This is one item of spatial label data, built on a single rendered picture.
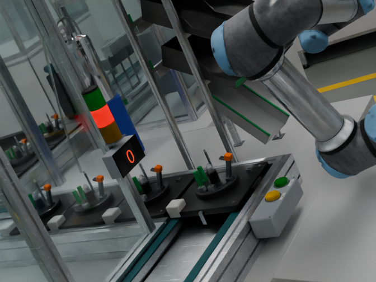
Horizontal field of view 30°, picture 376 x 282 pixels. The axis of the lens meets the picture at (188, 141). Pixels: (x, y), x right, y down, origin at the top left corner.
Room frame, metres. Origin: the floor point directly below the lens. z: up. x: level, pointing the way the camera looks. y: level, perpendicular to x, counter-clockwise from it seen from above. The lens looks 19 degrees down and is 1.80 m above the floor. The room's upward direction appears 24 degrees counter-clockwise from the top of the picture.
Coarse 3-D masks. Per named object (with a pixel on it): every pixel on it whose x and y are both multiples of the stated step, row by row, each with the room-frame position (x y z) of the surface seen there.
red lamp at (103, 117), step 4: (104, 108) 1.82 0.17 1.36; (108, 108) 1.83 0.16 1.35; (92, 112) 1.82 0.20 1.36; (96, 112) 1.81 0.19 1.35; (100, 112) 1.81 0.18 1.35; (104, 112) 1.82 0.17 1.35; (108, 112) 1.82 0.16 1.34; (92, 116) 1.83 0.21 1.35; (96, 116) 1.82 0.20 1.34; (100, 116) 1.81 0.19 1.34; (104, 116) 1.81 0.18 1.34; (108, 116) 1.82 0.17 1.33; (112, 116) 1.83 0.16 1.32; (96, 120) 1.82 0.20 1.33; (100, 120) 1.81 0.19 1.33; (104, 120) 1.81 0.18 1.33; (108, 120) 1.82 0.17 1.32; (112, 120) 1.82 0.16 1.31; (96, 124) 1.83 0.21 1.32; (100, 124) 1.82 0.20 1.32; (104, 124) 1.81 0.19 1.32; (108, 124) 1.81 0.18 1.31
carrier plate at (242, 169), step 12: (240, 168) 1.98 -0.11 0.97; (264, 168) 1.92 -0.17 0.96; (240, 180) 1.90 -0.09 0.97; (252, 180) 1.86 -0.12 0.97; (192, 192) 1.96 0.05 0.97; (228, 192) 1.85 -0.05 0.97; (240, 192) 1.82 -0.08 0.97; (192, 204) 1.88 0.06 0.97; (204, 204) 1.85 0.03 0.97; (216, 204) 1.81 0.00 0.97; (228, 204) 1.78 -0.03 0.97; (240, 204) 1.77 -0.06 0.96; (192, 216) 1.85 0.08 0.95
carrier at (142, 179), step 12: (144, 180) 2.06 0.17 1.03; (156, 180) 2.18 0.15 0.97; (168, 180) 2.14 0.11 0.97; (192, 180) 2.06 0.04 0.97; (144, 192) 2.07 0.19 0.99; (156, 192) 2.03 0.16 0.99; (168, 192) 2.03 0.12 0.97; (180, 192) 2.00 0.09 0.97; (156, 204) 1.99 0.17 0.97; (156, 216) 1.92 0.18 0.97
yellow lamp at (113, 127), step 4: (112, 124) 1.82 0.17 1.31; (116, 124) 1.84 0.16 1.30; (100, 128) 1.82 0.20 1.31; (104, 128) 1.81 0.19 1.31; (108, 128) 1.81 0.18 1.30; (112, 128) 1.82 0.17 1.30; (116, 128) 1.82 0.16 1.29; (100, 132) 1.83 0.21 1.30; (104, 132) 1.82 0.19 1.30; (108, 132) 1.81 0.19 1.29; (112, 132) 1.81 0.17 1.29; (116, 132) 1.82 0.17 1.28; (120, 132) 1.84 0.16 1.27; (104, 136) 1.82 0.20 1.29; (108, 136) 1.81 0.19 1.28; (112, 136) 1.81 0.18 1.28; (116, 136) 1.82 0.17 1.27; (120, 136) 1.83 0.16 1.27; (104, 140) 1.83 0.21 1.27; (108, 140) 1.82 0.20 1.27; (112, 140) 1.81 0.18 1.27; (116, 140) 1.82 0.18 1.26
